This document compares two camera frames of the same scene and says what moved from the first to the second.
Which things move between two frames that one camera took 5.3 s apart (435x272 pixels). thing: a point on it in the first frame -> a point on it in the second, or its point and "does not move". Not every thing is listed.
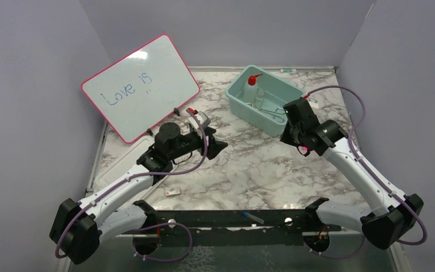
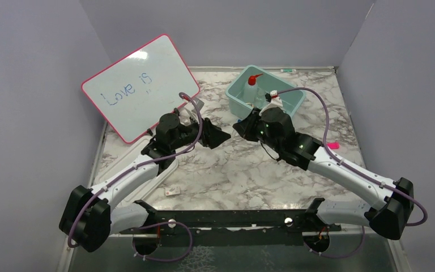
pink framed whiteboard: x=137 y=90 does not move
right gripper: x=286 y=137 -> x=245 y=127
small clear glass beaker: x=259 y=97 does not move
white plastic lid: x=127 y=164 does not move
